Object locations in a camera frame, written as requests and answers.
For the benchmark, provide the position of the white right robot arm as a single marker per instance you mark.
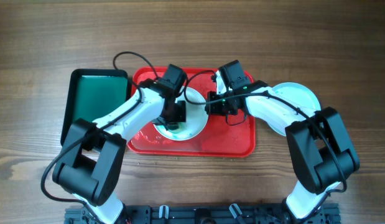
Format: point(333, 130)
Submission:
point(322, 153)

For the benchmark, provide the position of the white plate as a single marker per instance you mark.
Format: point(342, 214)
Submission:
point(196, 119)
point(296, 93)

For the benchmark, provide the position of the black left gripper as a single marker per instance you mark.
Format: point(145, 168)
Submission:
point(181, 116)

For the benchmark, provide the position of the green yellow sponge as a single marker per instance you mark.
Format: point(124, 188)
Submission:
point(175, 127)

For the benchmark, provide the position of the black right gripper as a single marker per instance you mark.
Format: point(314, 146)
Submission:
point(213, 109)

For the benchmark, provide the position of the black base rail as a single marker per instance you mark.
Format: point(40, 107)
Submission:
point(262, 213)

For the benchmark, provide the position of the green water tray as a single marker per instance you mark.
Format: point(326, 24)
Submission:
point(94, 93)

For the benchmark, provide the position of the red plastic tray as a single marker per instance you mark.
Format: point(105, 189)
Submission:
point(218, 139)

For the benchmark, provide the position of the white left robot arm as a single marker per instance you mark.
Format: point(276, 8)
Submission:
point(90, 161)

